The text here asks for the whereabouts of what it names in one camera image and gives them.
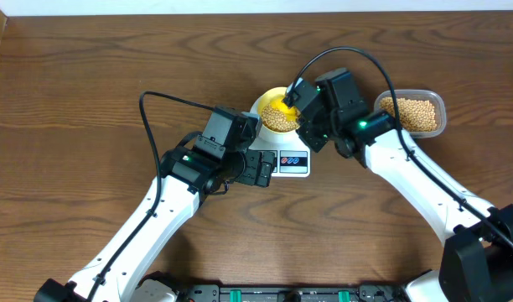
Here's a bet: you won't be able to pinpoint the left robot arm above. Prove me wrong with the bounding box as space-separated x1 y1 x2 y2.
34 132 276 302

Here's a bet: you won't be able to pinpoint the yellow measuring scoop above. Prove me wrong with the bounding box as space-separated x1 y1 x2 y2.
269 95 299 117

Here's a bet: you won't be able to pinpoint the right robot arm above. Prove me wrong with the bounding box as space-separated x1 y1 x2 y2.
287 68 513 301

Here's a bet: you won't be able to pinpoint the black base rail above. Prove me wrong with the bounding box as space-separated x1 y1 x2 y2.
174 284 410 302

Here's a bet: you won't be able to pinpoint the clear plastic container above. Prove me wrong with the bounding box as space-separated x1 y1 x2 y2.
395 89 447 138

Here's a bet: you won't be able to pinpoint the pale yellow bowl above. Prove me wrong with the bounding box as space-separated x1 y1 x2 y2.
256 87 287 117

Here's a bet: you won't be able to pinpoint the soybeans in container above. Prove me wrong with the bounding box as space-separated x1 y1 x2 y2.
396 98 438 132

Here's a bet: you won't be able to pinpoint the white digital kitchen scale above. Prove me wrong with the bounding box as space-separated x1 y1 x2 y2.
247 96 312 178

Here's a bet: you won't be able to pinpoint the soybeans in yellow bowl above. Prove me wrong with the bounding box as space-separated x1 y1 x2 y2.
262 104 299 133

